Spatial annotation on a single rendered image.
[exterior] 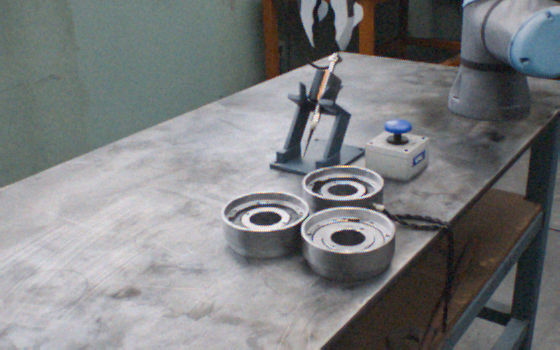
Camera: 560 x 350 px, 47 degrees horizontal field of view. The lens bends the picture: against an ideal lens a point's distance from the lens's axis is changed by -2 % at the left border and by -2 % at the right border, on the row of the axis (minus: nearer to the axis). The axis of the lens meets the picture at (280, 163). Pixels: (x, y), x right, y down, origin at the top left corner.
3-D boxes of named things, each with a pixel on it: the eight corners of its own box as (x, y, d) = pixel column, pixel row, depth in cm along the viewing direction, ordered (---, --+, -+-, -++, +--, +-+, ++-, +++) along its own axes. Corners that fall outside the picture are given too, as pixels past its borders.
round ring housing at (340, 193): (286, 214, 86) (285, 185, 84) (333, 186, 93) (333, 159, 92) (353, 237, 79) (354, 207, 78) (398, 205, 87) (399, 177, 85)
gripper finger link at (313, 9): (332, 41, 103) (341, -17, 98) (311, 49, 98) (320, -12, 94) (316, 35, 104) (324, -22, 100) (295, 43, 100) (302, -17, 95)
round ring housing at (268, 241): (219, 263, 75) (216, 232, 74) (227, 220, 85) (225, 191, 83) (310, 261, 75) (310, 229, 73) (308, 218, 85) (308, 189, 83)
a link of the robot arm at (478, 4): (507, 47, 125) (513, -25, 120) (544, 63, 113) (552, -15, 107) (449, 51, 123) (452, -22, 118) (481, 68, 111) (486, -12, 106)
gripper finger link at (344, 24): (374, 42, 98) (365, -19, 96) (354, 51, 94) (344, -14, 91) (357, 44, 100) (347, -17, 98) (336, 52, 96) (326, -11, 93)
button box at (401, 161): (407, 182, 93) (409, 150, 91) (364, 172, 97) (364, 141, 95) (431, 163, 99) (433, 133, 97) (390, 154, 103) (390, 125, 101)
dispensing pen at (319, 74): (288, 151, 98) (322, 47, 99) (302, 158, 101) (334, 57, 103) (300, 154, 96) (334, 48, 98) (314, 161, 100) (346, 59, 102)
